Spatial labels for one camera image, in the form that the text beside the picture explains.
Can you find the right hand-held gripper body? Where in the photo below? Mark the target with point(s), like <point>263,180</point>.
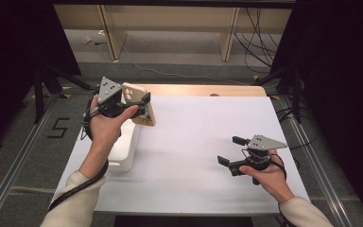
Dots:
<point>263,143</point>

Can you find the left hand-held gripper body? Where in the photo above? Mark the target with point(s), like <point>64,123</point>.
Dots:
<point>108,91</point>

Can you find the white plastic bin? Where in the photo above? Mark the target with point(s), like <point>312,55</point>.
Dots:
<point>126,148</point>

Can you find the person's right hand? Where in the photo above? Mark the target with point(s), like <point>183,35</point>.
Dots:
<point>272,178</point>

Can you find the person's left hand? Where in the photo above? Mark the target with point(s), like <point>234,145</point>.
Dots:
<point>107,132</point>

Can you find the white table cover sheet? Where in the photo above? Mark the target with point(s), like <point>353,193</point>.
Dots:
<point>195,176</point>

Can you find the light wooden table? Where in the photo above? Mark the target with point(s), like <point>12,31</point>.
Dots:
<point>201,90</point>

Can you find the small white floor object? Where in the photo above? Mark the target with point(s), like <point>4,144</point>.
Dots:
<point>86,40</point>

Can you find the black metal stand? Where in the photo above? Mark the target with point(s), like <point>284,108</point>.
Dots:
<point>296,94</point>
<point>38,94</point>

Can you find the beige wooden shelf unit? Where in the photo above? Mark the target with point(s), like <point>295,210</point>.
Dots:
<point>170,19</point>

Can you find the black curtain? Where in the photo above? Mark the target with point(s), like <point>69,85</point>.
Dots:
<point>343,94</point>
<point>9,63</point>

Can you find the aluminium floor rail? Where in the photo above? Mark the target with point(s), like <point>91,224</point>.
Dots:
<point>15,164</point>
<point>321,176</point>

